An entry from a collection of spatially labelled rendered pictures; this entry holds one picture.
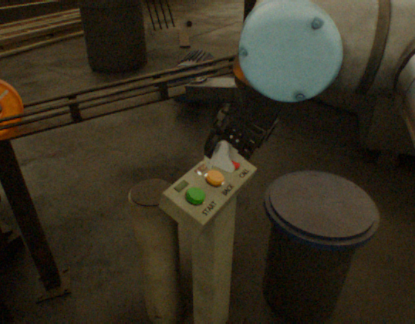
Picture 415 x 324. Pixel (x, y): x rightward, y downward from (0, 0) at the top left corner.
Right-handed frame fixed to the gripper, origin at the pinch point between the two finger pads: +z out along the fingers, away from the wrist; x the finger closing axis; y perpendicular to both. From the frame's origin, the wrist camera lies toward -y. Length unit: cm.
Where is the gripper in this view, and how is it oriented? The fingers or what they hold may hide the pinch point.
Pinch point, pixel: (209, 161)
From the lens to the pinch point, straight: 63.7
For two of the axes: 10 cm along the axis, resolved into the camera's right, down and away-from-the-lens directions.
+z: -2.8, 6.7, 6.8
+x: 5.5, -4.7, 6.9
